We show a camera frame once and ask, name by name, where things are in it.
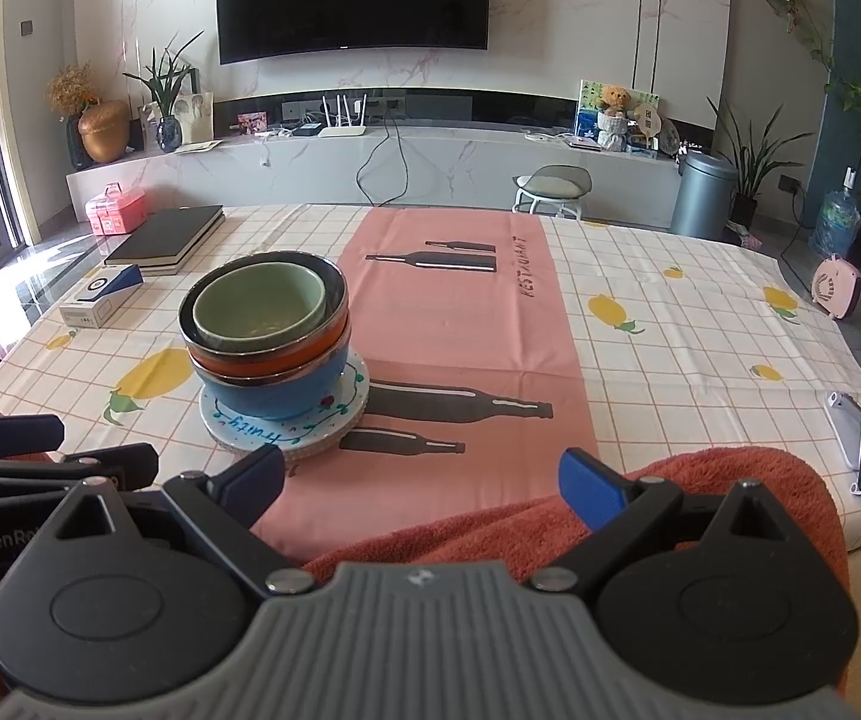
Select pink fan heater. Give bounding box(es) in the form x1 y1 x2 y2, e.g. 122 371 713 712
811 253 861 323

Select black cable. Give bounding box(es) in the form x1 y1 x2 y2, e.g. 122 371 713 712
355 120 410 207

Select dried yellow flowers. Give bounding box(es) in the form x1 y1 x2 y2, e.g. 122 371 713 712
46 64 97 117

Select white picture card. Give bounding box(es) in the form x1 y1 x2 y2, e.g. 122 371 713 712
175 90 215 145

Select black notebook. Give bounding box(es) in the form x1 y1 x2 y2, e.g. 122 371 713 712
104 205 226 276

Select blue water bottle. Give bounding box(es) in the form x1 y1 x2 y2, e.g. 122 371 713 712
809 169 861 260

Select white painted plate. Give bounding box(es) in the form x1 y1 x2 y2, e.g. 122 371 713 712
199 349 371 455

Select green ceramic bowl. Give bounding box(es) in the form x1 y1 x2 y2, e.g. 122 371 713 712
190 261 326 355

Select white rolling stool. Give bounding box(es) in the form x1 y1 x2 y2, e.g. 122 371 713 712
511 165 592 220

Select gold acorn vase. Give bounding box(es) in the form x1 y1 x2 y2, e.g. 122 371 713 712
77 97 131 164

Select green plant in blue vase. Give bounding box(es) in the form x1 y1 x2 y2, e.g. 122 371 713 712
122 31 206 153

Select orange steel bowl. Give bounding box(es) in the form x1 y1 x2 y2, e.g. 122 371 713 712
179 250 352 381

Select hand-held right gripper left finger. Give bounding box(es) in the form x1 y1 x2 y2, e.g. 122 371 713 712
47 444 313 593

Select orange fleece cloth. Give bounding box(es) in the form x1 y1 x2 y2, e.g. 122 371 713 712
0 390 851 698

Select colourful painting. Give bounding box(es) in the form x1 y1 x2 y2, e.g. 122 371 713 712
575 79 660 140

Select pink storage case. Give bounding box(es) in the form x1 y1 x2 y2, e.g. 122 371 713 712
85 185 148 237

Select tall potted plant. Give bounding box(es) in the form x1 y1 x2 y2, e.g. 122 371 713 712
706 94 814 230

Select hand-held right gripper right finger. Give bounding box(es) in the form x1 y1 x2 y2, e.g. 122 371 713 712
529 447 806 592

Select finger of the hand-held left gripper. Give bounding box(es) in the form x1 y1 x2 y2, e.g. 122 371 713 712
0 442 160 515
0 414 65 458

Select grey trash can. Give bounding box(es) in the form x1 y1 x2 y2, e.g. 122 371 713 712
671 150 740 241

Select white router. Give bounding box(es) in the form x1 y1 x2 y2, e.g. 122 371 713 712
317 92 369 137

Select teddy bear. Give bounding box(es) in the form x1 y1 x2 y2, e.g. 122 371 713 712
596 86 634 151

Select clear glass plate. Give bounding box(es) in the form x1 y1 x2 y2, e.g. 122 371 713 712
209 390 370 464

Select white and blue box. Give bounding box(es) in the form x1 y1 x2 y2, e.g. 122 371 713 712
59 264 144 329

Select blue steel bowl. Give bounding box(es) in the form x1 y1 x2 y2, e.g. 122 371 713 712
190 349 352 421

